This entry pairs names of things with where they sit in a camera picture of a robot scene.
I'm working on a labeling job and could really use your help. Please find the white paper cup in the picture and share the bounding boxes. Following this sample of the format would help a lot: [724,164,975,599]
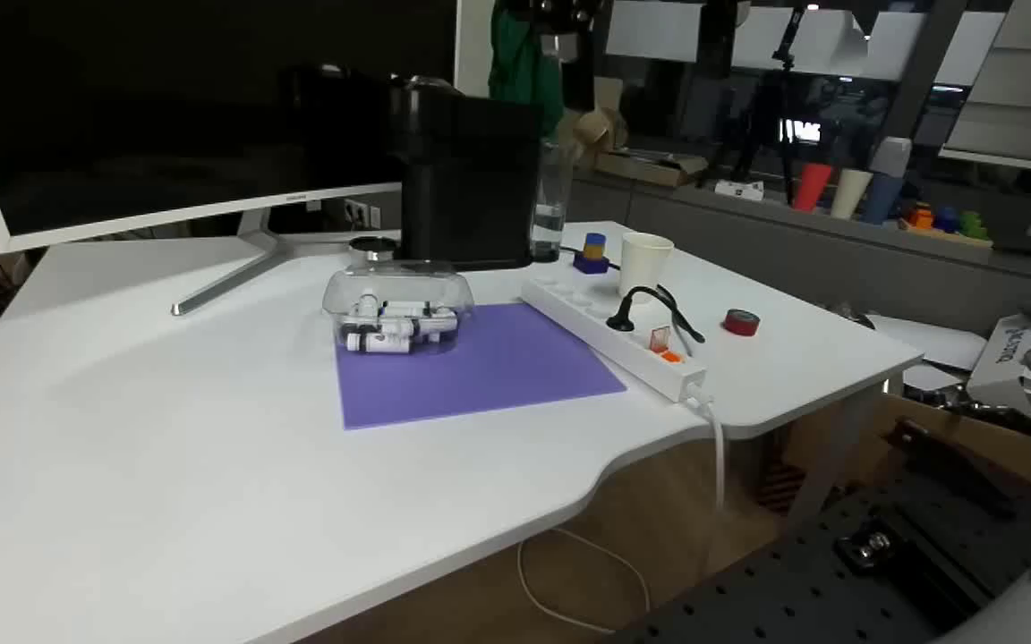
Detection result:
[618,233,672,290]

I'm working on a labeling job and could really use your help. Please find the black coffee machine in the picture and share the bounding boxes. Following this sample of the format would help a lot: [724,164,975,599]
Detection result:
[391,78,539,270]

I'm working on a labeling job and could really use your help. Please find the red plastic cup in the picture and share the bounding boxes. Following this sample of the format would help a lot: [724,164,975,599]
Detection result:
[792,162,834,214]

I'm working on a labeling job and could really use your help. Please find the white power strip cable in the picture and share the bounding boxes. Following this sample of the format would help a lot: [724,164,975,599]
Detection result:
[511,387,733,636]

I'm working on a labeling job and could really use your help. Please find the white capsules in bowl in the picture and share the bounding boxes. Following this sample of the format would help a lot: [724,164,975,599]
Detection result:
[341,302,458,353]

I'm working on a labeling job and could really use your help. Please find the clear glass bowl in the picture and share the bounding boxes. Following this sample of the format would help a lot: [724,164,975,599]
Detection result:
[321,265,474,353]

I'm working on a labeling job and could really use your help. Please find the white framed computer monitor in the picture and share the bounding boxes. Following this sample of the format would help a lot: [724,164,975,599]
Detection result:
[0,0,463,317]

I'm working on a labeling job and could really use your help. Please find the clear water bottle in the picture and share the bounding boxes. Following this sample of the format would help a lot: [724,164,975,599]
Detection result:
[531,139,574,263]

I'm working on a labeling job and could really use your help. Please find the white power strip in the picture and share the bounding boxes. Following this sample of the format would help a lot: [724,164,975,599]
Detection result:
[523,278,705,401]

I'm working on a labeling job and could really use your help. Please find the purple paper mat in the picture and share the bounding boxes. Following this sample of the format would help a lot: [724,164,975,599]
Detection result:
[335,306,624,431]

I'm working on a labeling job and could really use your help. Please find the green hanging cloth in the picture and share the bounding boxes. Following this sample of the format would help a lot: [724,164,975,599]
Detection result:
[488,3,562,136]

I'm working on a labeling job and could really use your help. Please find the red black tape roll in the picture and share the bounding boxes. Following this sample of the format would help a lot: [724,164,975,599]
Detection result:
[724,307,758,335]

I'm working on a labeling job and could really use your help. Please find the black plug with cable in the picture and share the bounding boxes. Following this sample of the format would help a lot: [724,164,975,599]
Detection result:
[604,286,705,344]

